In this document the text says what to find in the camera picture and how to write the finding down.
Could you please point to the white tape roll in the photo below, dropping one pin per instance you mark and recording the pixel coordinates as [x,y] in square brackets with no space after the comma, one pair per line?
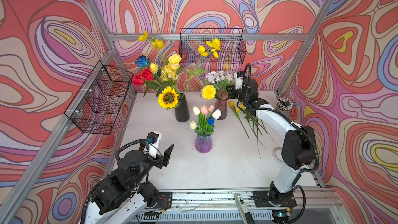
[277,154]

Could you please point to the yellow and lilac bouquet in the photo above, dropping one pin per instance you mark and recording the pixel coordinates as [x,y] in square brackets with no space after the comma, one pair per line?
[219,79]

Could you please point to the sunflower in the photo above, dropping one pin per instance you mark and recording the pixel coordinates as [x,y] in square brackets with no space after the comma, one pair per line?
[168,98]

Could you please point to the back black wire basket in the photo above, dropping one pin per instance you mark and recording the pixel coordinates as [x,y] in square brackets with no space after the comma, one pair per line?
[233,48]

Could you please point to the purple glass tulip vase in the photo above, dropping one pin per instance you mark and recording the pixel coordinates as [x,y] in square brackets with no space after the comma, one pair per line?
[203,142]

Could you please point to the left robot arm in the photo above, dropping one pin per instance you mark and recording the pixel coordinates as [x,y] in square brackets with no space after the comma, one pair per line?
[126,192]

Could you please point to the blue tulip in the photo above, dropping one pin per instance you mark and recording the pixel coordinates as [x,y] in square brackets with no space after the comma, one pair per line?
[211,121]

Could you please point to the patterned pen cup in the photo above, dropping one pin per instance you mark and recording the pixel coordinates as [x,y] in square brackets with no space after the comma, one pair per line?
[284,105]

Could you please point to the black vase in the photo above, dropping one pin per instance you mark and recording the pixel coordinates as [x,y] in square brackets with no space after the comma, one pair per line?
[182,111]

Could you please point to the tulip bunch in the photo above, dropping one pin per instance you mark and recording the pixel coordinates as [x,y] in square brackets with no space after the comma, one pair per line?
[203,114]

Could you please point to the mixed rose bouquet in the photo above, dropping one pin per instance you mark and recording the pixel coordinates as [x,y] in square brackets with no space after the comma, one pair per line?
[157,75]

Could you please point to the black wire basket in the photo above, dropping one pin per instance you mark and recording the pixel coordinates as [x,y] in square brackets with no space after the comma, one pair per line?
[233,48]
[104,92]

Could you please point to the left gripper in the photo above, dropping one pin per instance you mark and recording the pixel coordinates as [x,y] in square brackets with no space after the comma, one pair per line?
[160,160]

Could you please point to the tool on front rail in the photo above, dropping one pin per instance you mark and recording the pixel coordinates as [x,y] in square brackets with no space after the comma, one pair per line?
[243,209]

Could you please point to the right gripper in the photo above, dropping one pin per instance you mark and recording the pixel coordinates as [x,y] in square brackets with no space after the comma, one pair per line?
[231,92]

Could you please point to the left black wire basket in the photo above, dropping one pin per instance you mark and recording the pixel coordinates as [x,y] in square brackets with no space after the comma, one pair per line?
[104,92]

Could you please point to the yellow carnation stem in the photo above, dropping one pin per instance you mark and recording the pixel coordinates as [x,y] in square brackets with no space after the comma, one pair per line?
[209,92]
[253,124]
[261,125]

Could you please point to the red grey glass vase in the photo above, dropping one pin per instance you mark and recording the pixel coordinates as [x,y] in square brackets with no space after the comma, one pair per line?
[222,105]

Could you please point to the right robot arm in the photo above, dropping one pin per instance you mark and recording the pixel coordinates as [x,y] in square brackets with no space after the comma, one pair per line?
[299,150]

